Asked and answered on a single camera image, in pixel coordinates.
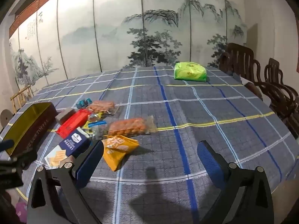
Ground blue soda crackers pack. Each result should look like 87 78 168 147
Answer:
45 127 91 168

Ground grey brown snack bar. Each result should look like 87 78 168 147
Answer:
55 107 76 125

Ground red snack package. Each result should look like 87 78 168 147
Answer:
57 109 92 139

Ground orange yellow snack packet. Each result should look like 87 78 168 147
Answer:
102 135 139 171

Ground small bag blue clip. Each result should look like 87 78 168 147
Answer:
88 120 107 140

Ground blue candy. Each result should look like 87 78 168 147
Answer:
76 98 92 109

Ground yellow cake packet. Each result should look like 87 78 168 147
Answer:
82 112 104 130

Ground clear bag fried snacks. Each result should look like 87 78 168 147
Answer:
107 116 157 137

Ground clear bag orange snacks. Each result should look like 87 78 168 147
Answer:
87 100 119 115

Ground gold toffee tin box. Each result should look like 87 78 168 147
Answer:
4 102 57 158

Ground round stone millstone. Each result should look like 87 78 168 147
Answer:
0 109 14 128

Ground blue plaid tablecloth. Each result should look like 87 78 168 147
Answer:
16 66 298 223

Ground dark wooden armchair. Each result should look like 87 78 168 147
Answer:
218 42 294 112

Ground painted landscape folding screen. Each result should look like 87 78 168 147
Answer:
9 0 247 92

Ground green tissue pack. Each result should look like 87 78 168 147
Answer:
174 62 207 82

